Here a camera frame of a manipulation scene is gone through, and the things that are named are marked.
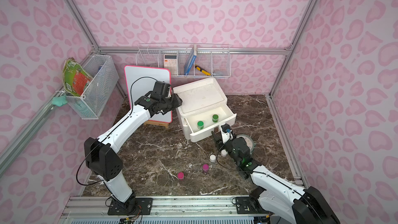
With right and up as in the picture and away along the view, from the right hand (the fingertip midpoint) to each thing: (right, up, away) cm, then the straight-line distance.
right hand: (216, 129), depth 79 cm
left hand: (-19, +16, +6) cm, 26 cm away
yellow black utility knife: (-7, +34, +19) cm, 40 cm away
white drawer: (+6, +6, +7) cm, 11 cm away
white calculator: (-27, +39, +16) cm, 50 cm away
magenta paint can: (-19, -24, +2) cm, 30 cm away
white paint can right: (+5, -14, +9) cm, 18 cm away
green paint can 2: (-8, +2, +3) cm, 9 cm away
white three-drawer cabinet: (-6, +10, +1) cm, 12 cm away
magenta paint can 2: (-6, -21, +4) cm, 22 cm away
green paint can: (0, +5, +5) cm, 7 cm away
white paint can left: (-2, -17, +7) cm, 18 cm away
